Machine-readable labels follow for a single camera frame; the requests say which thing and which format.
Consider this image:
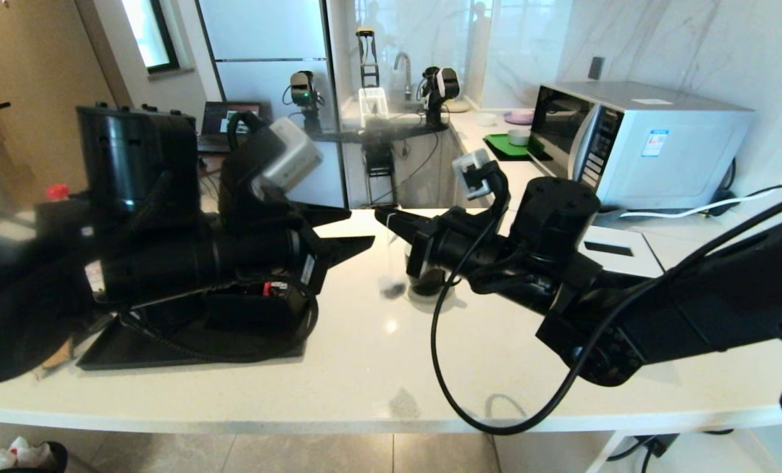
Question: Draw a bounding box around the mesh tea bag with tag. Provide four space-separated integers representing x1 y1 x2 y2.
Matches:
377 223 409 300

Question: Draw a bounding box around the black mug white inside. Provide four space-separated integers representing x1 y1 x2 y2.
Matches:
407 246 461 298

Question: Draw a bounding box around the round translucent coaster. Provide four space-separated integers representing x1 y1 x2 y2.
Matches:
398 279 455 305

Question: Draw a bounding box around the black compartment box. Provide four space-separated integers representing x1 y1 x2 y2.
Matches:
204 279 319 332

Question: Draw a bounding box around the black rig stand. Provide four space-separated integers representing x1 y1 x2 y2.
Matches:
299 26 449 210

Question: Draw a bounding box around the green tray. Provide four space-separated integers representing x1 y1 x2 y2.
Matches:
483 133 553 162

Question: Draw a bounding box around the black device green light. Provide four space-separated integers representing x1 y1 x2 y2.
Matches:
283 70 326 135

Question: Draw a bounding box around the black device white band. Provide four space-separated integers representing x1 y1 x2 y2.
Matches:
419 66 461 127

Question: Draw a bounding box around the black laptop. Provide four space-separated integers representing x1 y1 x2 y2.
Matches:
197 102 262 154

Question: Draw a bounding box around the chrome faucet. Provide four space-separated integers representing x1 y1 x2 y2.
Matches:
393 52 413 101

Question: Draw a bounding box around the black serving tray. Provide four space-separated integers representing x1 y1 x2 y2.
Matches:
76 309 313 371

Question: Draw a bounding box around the silver refrigerator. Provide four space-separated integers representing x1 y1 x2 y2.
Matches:
196 0 349 210

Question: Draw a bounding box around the black tissue box white lid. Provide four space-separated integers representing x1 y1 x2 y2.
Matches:
576 225 666 278

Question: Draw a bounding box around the silver microwave oven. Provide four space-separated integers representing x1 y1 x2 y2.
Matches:
528 81 755 211

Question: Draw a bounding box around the black framed window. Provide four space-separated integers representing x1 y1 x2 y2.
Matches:
120 0 181 74

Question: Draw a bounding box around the black power supply brick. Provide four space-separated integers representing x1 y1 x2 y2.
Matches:
631 432 681 459

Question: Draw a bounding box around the black trash bin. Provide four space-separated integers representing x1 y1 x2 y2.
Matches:
0 437 70 473

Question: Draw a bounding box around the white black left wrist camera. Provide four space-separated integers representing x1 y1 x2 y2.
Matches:
253 117 324 198

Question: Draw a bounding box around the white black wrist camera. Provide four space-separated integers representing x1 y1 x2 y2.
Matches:
253 117 324 198
452 150 511 219

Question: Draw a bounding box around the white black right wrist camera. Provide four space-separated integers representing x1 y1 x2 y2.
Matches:
452 150 511 219

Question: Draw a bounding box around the thick white power cable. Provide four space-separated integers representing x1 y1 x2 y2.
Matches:
618 141 782 221

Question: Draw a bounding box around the thick black charger cable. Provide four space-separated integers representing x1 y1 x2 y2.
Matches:
605 427 737 473

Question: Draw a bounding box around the black power cable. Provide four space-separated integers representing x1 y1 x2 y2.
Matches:
713 181 782 212

